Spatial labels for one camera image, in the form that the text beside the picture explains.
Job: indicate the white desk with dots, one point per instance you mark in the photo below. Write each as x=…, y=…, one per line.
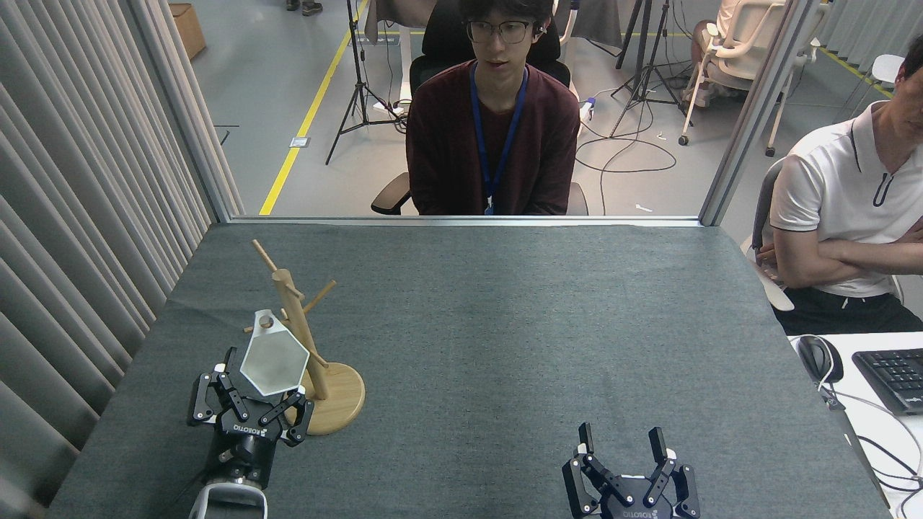
x=880, y=432

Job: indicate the person's left forearm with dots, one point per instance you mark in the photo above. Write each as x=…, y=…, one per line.
x=887, y=241

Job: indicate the white power strip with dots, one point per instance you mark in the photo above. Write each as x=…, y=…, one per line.
x=589, y=109

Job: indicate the white hexagonal cup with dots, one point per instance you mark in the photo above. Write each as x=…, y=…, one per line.
x=274, y=360

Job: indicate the silver aluminium rail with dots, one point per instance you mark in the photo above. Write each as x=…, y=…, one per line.
x=324, y=220

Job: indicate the black-rimmed glasses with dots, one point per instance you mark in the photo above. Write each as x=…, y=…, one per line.
x=501, y=32

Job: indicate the black adapter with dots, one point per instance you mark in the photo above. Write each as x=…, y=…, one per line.
x=831, y=398

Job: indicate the cardboard box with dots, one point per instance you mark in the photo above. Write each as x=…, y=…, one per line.
x=189, y=29

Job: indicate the grey background desk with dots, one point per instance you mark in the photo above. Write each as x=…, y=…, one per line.
x=393, y=14

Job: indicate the grey pleated curtain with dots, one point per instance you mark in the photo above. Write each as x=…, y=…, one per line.
x=865, y=29
x=72, y=216

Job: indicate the black office chair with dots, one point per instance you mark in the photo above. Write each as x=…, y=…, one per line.
x=389, y=196

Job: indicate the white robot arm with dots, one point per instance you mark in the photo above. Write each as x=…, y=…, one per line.
x=227, y=504

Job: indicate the silver aluminium post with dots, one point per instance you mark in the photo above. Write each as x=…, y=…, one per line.
x=758, y=108
x=184, y=108

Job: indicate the wooden cup storage rack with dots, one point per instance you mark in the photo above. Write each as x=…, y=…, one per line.
x=339, y=404

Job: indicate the person's right forearm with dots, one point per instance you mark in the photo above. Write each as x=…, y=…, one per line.
x=851, y=270

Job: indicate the black keyboard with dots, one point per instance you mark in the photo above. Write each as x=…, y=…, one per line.
x=894, y=378

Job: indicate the white office chair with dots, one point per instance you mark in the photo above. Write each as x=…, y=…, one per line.
x=750, y=29

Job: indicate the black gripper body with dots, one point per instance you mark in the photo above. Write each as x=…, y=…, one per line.
x=634, y=504
x=245, y=447

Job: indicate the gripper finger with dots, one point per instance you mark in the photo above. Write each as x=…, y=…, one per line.
x=588, y=490
x=231, y=400
x=678, y=497
x=299, y=425

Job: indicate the black tripod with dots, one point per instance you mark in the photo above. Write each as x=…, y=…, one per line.
x=650, y=68
x=356, y=43
x=629, y=32

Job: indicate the grey felt table mat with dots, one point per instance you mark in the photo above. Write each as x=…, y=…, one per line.
x=505, y=346

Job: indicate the person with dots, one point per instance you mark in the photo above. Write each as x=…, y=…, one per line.
x=836, y=173
x=447, y=144
x=701, y=43
x=311, y=7

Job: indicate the grey office chair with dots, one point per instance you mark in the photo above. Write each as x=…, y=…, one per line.
x=761, y=216

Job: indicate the white plastic chair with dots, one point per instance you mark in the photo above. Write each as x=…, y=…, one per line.
x=885, y=68

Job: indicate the black computer mouse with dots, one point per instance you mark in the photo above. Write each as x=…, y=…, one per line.
x=818, y=357

